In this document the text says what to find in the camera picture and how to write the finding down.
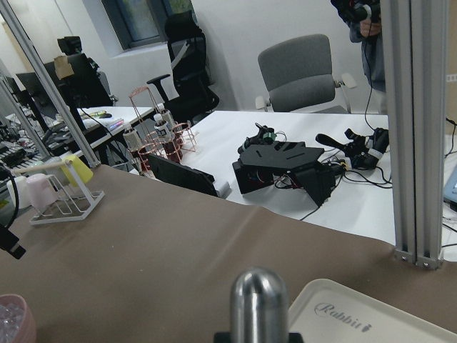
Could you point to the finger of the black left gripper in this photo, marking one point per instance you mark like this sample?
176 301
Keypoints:
10 244

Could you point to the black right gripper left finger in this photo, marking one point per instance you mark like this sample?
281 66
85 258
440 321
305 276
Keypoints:
222 337

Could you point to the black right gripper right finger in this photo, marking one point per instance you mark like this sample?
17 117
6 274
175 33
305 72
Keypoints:
294 337

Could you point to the steel muddler black tip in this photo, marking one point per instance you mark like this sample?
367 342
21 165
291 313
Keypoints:
259 307

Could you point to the pink cup in rack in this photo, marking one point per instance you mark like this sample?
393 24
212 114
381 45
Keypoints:
41 192

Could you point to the white cup in rack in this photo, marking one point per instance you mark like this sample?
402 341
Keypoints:
22 190

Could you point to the pink bowl of ice cubes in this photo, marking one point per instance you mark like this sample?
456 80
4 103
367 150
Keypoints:
17 321

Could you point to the yellow cup in rack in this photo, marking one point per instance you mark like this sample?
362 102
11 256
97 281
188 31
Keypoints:
84 172

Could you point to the cream rabbit tray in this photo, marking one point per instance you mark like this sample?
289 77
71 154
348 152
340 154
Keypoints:
326 311

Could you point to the black long bar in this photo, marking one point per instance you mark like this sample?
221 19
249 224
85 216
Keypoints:
184 176

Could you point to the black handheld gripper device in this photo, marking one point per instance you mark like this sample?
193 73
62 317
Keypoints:
262 157

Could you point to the black office chair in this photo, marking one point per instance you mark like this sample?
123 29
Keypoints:
187 50

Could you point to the grey office chair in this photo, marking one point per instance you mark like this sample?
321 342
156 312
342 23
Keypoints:
298 73

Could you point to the person standing in background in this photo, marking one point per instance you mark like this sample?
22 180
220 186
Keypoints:
364 21

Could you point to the white wire cup rack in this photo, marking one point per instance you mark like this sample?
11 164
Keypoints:
73 203

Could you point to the copper wire bottle rack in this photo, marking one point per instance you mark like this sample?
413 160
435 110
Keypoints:
169 139

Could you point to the aluminium frame post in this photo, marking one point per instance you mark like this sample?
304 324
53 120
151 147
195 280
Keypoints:
414 44

